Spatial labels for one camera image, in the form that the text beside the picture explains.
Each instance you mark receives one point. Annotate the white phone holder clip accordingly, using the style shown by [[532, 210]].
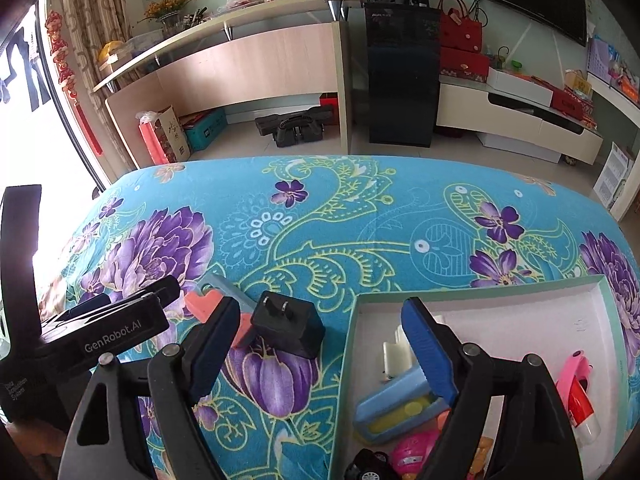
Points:
[[397, 357]]

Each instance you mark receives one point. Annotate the orange toy block blue base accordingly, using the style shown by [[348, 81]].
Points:
[[200, 305]]

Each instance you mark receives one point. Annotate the black power adapter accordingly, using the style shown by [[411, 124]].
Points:
[[285, 330]]

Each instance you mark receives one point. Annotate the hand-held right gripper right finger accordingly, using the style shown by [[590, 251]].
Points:
[[430, 355]]

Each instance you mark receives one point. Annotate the red patterned flat box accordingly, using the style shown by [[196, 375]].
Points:
[[572, 102]]

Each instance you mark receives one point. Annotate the wooden bar counter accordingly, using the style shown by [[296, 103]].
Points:
[[250, 60]]

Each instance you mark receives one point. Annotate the purple desk calendar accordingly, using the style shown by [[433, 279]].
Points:
[[599, 57]]

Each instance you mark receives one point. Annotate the black water dispenser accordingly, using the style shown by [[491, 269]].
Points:
[[400, 75]]

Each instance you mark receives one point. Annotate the red handbag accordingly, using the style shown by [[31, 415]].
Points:
[[460, 30]]

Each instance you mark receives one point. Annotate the teal floral blanket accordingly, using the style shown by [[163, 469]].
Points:
[[350, 220]]

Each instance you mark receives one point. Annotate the brown paper bag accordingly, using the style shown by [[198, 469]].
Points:
[[175, 132]]

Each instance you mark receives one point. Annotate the red shopping bag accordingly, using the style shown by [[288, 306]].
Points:
[[150, 142]]

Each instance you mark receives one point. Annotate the small cardboard box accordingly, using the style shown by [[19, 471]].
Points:
[[577, 82]]

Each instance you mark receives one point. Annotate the pink toy watch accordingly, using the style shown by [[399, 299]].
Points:
[[570, 375]]

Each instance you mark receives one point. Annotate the white television cabinet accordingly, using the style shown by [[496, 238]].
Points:
[[500, 120]]

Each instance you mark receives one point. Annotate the white floor calendar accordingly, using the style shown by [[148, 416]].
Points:
[[612, 177]]

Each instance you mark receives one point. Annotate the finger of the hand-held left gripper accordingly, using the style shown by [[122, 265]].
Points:
[[155, 289], [92, 305]]

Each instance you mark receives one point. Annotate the teal storage box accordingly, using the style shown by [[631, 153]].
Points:
[[207, 130]]

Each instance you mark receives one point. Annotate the pink toy with brown bear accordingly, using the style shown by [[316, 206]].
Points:
[[415, 455]]

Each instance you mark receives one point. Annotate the patterned beige curtain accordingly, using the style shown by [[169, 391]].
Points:
[[95, 25]]

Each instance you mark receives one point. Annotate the red knot hanging ornament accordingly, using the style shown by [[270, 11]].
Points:
[[65, 65]]

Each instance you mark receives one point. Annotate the yellow flowers in vase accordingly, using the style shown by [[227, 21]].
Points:
[[170, 7]]

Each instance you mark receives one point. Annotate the clear storage bin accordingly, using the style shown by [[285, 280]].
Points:
[[115, 55]]

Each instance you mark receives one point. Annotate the white flat box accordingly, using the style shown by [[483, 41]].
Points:
[[517, 87]]

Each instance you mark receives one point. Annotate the red can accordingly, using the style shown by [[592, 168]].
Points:
[[582, 405]]

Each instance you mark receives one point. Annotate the black toy car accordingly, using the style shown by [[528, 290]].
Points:
[[367, 467]]

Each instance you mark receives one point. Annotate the red gift box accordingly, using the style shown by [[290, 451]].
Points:
[[462, 65]]

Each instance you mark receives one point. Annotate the teal-edged white cardboard box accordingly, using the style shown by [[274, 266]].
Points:
[[525, 320]]

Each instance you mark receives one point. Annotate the blue toy block orange insert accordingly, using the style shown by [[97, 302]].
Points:
[[385, 400]]

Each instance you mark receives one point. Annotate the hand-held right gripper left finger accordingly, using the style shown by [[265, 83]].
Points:
[[215, 355]]

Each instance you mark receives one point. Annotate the black dumbbell case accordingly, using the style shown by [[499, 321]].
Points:
[[295, 125]]

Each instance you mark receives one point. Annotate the white side desk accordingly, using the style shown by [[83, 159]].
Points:
[[627, 110]]

